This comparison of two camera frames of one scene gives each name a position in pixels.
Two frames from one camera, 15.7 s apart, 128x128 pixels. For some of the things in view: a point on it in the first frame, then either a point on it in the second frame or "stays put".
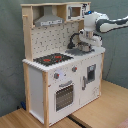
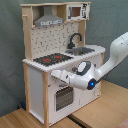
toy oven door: [64, 96] stays put
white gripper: [96, 39] → [62, 75]
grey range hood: [48, 17] stays put
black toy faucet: [70, 44] stays put
